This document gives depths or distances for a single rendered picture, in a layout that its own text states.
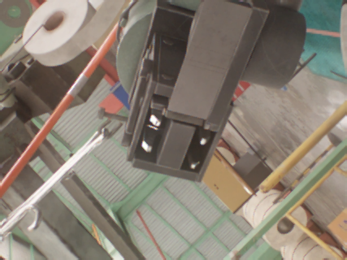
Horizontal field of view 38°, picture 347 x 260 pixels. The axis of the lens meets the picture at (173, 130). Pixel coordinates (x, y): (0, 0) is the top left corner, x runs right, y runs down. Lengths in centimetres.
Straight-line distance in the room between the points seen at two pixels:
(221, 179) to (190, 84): 1010
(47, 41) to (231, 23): 66
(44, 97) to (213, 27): 76
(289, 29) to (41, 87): 77
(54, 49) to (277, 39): 62
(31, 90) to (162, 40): 62
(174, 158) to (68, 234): 67
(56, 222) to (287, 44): 77
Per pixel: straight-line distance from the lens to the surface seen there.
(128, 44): 59
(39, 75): 113
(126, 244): 110
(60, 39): 101
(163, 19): 54
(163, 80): 46
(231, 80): 43
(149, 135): 49
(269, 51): 44
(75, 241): 113
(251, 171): 1083
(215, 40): 42
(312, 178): 395
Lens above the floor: 147
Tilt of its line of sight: 2 degrees down
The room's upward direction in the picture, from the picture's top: 134 degrees counter-clockwise
